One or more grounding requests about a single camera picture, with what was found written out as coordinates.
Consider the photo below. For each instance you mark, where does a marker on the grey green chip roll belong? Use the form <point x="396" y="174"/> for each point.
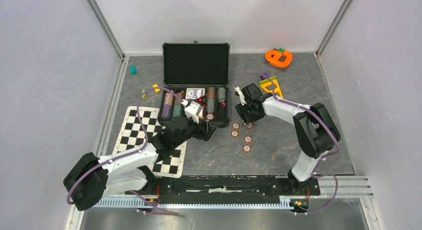
<point x="221" y="95"/>

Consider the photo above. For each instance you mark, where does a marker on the purple toy block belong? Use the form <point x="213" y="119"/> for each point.
<point x="264" y="76"/>

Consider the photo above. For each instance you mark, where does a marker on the black poker carrying case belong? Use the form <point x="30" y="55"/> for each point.
<point x="198" y="65"/>

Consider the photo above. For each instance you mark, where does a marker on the pink brown chip roll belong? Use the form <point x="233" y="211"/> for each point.
<point x="168" y="100"/>

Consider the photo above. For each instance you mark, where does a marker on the yellow triangle toy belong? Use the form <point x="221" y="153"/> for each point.
<point x="271" y="86"/>

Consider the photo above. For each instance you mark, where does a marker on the black white chessboard mat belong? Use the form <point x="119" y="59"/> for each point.
<point x="131" y="135"/>

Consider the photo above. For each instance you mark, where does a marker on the brown 100 chip roll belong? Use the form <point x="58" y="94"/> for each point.
<point x="179" y="98"/>

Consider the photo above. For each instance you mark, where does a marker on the blue playing card deck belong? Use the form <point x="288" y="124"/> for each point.
<point x="194" y="93"/>

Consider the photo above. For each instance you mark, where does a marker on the orange toy track piece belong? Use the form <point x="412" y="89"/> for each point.
<point x="279" y="58"/>

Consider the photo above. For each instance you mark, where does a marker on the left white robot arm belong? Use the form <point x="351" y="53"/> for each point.
<point x="93" y="178"/>

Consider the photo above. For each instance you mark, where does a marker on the red white poker chip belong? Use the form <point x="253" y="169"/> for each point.
<point x="235" y="125"/>
<point x="210" y="116"/>
<point x="249" y="126"/>
<point x="248" y="139"/>
<point x="246" y="148"/>
<point x="235" y="133"/>

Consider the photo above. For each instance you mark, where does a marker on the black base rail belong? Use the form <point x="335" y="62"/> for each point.
<point x="228" y="190"/>

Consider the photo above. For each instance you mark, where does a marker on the green blue chip roll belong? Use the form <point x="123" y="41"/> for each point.
<point x="211" y="106"/>

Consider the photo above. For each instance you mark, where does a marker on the green half-round block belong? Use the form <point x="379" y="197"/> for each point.
<point x="144" y="95"/>

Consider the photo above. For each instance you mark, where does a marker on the teal toy block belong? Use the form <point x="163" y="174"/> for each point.
<point x="133" y="70"/>

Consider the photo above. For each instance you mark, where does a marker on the yellow toy block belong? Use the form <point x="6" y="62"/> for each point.
<point x="156" y="88"/>

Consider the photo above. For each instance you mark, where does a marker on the purple poker chip roll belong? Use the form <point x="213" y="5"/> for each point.
<point x="166" y="111"/>

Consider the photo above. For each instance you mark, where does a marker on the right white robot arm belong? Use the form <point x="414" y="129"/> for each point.
<point x="316" y="132"/>

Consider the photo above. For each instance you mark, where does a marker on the brown poker chip roll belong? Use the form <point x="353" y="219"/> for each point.
<point x="211" y="93"/>

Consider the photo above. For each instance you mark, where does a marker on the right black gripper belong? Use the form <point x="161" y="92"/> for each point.
<point x="241" y="110"/>

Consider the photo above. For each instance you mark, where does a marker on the teal poker chip roll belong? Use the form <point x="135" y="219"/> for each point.
<point x="178" y="110"/>

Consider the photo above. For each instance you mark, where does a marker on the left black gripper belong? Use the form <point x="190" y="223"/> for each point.
<point x="207" y="130"/>

